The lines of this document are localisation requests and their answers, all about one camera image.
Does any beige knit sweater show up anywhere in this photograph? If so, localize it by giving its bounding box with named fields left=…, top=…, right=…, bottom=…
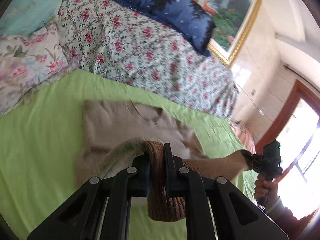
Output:
left=75, top=100, right=248, bottom=222

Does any dark red sleeve forearm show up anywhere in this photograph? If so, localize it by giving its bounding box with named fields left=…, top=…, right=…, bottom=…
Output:
left=265, top=196, right=316, bottom=239

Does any person's right hand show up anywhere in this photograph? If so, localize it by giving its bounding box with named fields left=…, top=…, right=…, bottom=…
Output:
left=254, top=173, right=279, bottom=207

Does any pink cloth at bedside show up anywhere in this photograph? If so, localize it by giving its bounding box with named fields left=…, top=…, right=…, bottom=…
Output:
left=229, top=119, right=256, bottom=154

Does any green bed sheet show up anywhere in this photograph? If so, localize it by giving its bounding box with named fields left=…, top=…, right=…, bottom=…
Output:
left=1, top=70, right=242, bottom=239

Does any gold framed landscape painting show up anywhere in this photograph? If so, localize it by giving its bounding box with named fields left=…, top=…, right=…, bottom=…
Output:
left=193, top=0, right=261, bottom=66

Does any pastel floral quilt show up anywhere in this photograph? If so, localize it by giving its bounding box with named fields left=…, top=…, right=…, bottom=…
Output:
left=1, top=20, right=76, bottom=116

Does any navy blue pillow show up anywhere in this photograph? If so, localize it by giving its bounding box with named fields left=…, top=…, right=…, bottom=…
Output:
left=113, top=0, right=216, bottom=56

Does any rose floral quilt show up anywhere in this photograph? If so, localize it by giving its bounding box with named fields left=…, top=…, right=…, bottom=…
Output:
left=58, top=0, right=239, bottom=118

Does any turquoise floral pillow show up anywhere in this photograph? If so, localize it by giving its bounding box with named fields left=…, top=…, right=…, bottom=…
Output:
left=1, top=0, right=62, bottom=35

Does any wooden window frame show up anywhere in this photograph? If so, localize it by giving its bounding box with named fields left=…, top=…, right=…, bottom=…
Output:
left=254, top=79, right=320, bottom=181

